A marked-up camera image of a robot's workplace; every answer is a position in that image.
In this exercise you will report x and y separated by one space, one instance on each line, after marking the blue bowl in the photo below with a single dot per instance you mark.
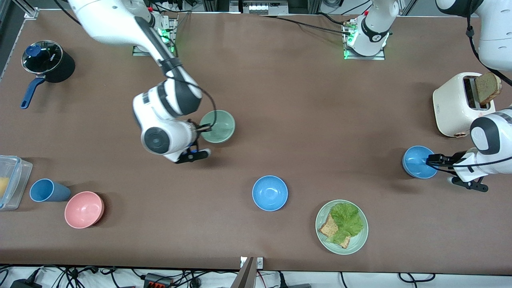
416 160
270 192

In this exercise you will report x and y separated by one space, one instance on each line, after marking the black red power strip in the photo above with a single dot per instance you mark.
158 280

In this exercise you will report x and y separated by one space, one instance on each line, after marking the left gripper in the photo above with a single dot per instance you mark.
452 158

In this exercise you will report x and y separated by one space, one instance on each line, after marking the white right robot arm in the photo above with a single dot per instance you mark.
116 20

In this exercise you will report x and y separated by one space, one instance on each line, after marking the metal electronics rack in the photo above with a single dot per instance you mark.
260 6

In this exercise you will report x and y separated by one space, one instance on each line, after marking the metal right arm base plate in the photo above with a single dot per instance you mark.
140 52

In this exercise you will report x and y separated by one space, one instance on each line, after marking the pale green plate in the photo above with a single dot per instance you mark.
354 244

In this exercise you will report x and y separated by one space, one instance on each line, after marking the black power adapter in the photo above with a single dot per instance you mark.
26 284

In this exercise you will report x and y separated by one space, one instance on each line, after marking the green bowl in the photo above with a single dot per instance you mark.
222 128

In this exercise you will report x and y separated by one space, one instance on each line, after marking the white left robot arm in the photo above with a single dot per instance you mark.
496 32

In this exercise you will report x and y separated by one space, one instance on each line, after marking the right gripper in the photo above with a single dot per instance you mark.
196 130

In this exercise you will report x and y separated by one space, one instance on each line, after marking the pink bowl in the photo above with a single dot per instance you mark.
84 209

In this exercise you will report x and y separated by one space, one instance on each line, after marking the light brown toast slice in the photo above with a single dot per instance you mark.
328 228

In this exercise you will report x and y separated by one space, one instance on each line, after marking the grey metal camera beam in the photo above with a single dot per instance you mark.
244 278

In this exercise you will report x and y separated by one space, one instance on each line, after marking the glass lid with blue knob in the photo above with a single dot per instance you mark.
48 60

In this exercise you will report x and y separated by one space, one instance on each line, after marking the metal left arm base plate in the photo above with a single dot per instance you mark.
364 57

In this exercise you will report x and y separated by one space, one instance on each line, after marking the green lettuce leaf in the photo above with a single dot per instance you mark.
346 220

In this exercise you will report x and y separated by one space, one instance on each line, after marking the blue plastic cup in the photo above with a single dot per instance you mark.
48 191

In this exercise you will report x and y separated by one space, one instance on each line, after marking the white metal bracket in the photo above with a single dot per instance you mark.
260 262

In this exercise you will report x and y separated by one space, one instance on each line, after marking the cream white toaster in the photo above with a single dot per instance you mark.
450 108

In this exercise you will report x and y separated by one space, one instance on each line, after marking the yellow food piece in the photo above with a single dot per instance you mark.
3 186

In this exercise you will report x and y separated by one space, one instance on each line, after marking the clear plastic food container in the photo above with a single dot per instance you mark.
16 182

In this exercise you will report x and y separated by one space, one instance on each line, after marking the dark brown bread slice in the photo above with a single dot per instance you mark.
488 88

